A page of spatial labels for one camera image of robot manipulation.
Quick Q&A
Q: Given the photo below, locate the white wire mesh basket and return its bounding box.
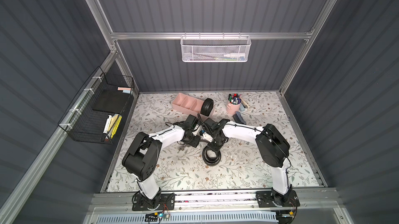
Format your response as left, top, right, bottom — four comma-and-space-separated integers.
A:
180, 34, 251, 63

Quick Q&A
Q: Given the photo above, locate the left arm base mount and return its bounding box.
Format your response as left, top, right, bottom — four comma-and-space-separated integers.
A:
132, 192, 176, 211

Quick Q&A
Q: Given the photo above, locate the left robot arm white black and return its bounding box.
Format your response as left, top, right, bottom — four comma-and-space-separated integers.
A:
122, 115, 200, 200

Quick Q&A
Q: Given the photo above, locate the yellow marker in basket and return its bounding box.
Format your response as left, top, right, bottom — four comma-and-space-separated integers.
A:
107, 114, 122, 140

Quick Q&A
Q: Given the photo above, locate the grey blue stapler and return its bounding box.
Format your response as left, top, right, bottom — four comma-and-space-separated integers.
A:
233, 111, 247, 125

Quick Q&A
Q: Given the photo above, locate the aluminium front rail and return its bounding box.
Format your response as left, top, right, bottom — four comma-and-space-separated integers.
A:
88, 187, 344, 213

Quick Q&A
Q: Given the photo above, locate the pink pen cup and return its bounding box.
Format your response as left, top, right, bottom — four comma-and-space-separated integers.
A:
226, 93, 242, 115

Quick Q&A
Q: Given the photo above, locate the pink compartment storage box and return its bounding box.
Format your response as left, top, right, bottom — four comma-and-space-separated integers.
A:
171, 93, 215, 121

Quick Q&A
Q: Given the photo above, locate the black belt with end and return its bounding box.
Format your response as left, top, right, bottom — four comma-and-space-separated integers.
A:
202, 146, 221, 166

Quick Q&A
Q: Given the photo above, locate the long black belt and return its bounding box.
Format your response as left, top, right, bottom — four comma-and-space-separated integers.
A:
200, 98, 214, 117

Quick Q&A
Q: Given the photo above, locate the white perforated front panel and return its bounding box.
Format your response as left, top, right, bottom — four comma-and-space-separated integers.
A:
96, 211, 278, 224

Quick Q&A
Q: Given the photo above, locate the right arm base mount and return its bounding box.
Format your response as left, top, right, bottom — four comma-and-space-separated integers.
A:
255, 189, 300, 208

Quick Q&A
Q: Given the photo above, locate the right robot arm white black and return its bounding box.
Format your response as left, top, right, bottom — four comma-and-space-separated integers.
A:
201, 118, 292, 198

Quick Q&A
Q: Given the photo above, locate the black wire wall basket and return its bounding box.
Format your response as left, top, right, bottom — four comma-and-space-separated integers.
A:
58, 68, 135, 145

